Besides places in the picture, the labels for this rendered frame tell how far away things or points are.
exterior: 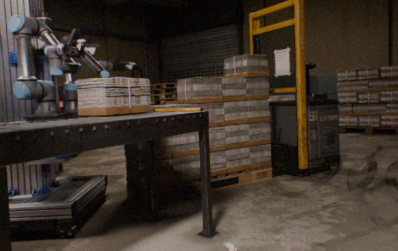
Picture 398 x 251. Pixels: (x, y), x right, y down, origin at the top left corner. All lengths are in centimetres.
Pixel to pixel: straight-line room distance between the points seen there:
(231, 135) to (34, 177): 172
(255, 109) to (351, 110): 429
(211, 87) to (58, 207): 162
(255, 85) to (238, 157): 74
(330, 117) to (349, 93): 352
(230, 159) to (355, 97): 462
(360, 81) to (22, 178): 628
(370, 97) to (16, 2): 628
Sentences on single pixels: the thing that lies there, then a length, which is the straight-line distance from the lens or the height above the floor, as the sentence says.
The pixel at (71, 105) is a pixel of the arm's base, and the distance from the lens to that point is 299.
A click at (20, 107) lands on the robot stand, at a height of 87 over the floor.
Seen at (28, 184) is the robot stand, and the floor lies 30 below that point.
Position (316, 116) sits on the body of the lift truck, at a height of 62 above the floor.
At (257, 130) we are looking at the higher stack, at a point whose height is 52.
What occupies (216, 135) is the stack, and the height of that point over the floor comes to 53.
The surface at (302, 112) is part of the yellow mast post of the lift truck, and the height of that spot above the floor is 68.
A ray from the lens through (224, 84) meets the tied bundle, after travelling 325.
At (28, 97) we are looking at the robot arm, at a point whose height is 94.
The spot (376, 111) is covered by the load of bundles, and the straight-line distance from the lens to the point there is 748.
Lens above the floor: 90
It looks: 3 degrees down
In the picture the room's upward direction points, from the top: 3 degrees counter-clockwise
